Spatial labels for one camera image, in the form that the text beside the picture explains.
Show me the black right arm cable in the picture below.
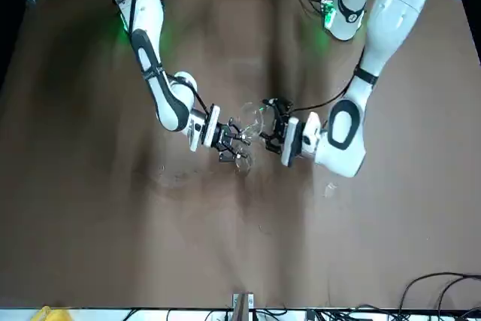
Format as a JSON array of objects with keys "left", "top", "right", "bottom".
[{"left": 123, "top": 0, "right": 211, "bottom": 115}]

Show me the yellow object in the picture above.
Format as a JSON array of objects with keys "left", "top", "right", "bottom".
[{"left": 33, "top": 305, "right": 74, "bottom": 321}]

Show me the aluminium camera post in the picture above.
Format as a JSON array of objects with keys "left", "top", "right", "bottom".
[{"left": 231, "top": 292, "right": 255, "bottom": 321}]

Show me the clear glass conical flask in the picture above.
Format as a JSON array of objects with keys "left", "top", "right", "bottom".
[{"left": 233, "top": 125, "right": 260, "bottom": 176}]

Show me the black looping cable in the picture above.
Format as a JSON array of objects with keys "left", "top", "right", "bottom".
[
  {"left": 398, "top": 271, "right": 481, "bottom": 309},
  {"left": 437, "top": 277, "right": 481, "bottom": 309}
]

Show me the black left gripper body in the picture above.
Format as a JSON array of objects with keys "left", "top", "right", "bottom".
[{"left": 271, "top": 114, "right": 290, "bottom": 150}]

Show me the clear glass beaker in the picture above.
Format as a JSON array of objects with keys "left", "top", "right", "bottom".
[{"left": 239, "top": 101, "right": 274, "bottom": 138}]

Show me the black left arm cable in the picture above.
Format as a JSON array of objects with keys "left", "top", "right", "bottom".
[{"left": 291, "top": 50, "right": 368, "bottom": 111}]

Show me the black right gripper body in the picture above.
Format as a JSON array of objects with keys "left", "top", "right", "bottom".
[{"left": 211, "top": 121, "right": 237, "bottom": 153}]

